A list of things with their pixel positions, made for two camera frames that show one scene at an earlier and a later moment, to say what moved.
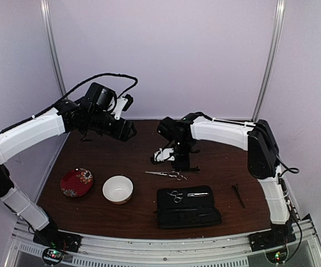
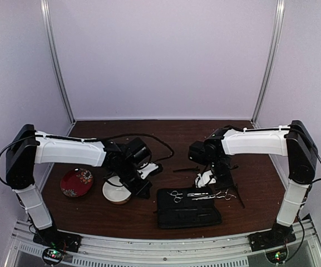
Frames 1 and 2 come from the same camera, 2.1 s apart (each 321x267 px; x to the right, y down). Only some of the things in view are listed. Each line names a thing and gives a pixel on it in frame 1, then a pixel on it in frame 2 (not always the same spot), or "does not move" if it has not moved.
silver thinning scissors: (179, 196) does not move
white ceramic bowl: (118, 189) does not move
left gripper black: (121, 133) to (146, 185)
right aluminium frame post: (275, 43) does not move
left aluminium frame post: (49, 28) does not move
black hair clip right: (236, 188) does not move
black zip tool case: (188, 206) does not move
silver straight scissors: (172, 173) to (226, 197)
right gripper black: (186, 163) to (229, 183)
